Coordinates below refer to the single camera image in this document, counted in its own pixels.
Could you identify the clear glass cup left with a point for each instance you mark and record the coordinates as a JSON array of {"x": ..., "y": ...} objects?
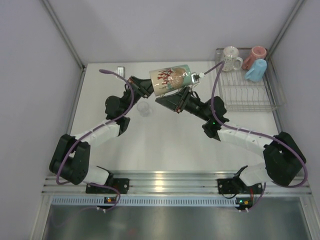
[{"x": 144, "y": 109}]

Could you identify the beige tall patterned mug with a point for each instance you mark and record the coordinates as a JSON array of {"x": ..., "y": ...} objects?
[{"x": 169, "y": 79}]

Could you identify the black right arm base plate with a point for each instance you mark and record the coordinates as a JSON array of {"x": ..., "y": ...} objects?
[{"x": 227, "y": 186}]

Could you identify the aluminium mounting rail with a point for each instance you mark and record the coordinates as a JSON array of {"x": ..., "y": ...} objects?
[{"x": 172, "y": 183}]

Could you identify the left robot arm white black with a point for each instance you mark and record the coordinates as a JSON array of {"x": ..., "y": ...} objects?
[{"x": 71, "y": 158}]

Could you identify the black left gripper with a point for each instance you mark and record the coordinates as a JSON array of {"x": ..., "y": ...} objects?
[{"x": 145, "y": 86}]

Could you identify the light blue white cup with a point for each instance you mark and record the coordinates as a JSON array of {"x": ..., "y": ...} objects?
[{"x": 257, "y": 70}]

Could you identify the grey slotted cable duct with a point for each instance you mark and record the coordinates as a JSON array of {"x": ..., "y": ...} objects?
[{"x": 146, "y": 201}]

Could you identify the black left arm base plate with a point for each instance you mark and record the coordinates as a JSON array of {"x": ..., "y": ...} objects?
[{"x": 120, "y": 184}]

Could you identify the pink patterned mug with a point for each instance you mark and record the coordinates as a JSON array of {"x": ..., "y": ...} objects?
[{"x": 255, "y": 58}]

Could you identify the white mug orange inside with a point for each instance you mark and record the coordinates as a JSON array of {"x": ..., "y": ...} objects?
[{"x": 231, "y": 58}]

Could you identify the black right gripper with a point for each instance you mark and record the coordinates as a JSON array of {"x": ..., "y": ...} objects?
[{"x": 177, "y": 102}]

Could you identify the metal wire dish rack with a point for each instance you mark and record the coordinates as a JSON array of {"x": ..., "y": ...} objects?
[{"x": 240, "y": 94}]

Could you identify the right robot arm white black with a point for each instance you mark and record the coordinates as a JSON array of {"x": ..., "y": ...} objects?
[{"x": 281, "y": 158}]

